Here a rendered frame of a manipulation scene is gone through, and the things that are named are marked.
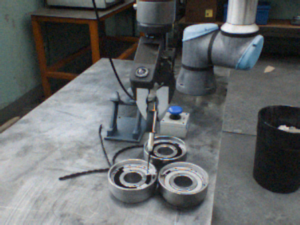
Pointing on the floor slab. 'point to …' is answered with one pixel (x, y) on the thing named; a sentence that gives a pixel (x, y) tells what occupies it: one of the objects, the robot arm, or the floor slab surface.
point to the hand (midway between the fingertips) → (153, 116)
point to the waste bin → (278, 148)
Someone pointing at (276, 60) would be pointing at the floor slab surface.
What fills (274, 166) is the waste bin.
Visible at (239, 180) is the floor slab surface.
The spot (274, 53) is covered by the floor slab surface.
